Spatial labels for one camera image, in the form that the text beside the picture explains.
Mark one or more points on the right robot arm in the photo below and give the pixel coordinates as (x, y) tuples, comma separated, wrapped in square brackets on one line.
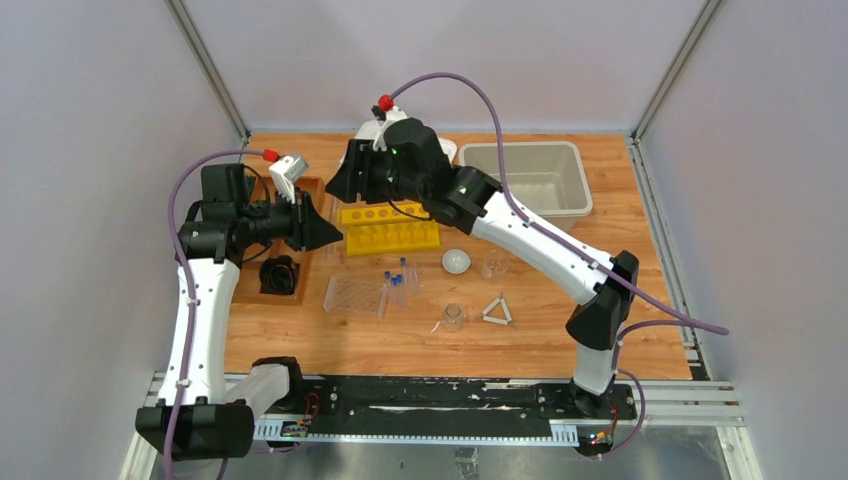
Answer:
[(407, 162)]

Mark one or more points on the clear well plate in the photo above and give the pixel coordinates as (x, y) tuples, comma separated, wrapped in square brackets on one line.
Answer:
[(350, 296)]

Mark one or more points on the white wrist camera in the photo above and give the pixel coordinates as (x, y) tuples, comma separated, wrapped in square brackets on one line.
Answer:
[(392, 116), (285, 172)]

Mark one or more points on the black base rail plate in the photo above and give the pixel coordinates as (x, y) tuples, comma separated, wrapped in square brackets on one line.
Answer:
[(447, 411)]

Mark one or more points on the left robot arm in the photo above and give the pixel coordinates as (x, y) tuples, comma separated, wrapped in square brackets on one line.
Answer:
[(196, 416)]

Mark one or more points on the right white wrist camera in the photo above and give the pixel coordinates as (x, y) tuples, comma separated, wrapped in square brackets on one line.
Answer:
[(392, 116)]

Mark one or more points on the white clay triangle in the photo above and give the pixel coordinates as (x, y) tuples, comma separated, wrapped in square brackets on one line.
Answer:
[(497, 312)]

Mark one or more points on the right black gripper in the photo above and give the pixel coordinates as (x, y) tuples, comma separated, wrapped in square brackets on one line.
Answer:
[(361, 159)]

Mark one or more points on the beige plastic bin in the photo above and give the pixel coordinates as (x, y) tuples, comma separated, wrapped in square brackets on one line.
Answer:
[(549, 178)]

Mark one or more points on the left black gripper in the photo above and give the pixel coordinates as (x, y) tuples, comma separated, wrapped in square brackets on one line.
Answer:
[(298, 221)]

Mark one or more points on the white porcelain dish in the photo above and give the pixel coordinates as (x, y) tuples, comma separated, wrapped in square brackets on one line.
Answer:
[(455, 261)]

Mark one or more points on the wooden compartment tray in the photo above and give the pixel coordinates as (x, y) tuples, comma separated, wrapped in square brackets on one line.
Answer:
[(277, 276)]

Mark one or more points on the small clear glass jar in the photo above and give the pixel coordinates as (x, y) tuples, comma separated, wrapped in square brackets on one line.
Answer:
[(453, 318)]

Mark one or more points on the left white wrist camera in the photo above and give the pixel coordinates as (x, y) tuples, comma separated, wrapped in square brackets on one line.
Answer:
[(285, 172)]

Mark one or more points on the yellow test tube rack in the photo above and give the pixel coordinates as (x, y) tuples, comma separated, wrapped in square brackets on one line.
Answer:
[(382, 229)]

